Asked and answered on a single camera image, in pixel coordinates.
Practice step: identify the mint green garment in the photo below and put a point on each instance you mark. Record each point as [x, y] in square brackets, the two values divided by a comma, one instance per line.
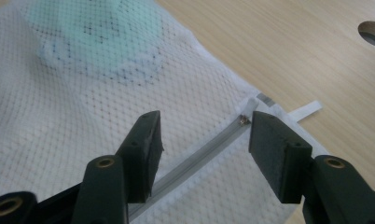
[98, 31]

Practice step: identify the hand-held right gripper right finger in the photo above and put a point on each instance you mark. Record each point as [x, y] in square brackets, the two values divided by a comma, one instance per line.
[279, 161]

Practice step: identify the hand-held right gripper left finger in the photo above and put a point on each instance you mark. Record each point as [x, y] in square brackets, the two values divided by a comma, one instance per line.
[139, 161]

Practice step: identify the white mesh laundry bag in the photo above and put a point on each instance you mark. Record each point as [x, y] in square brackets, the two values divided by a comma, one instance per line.
[52, 124]

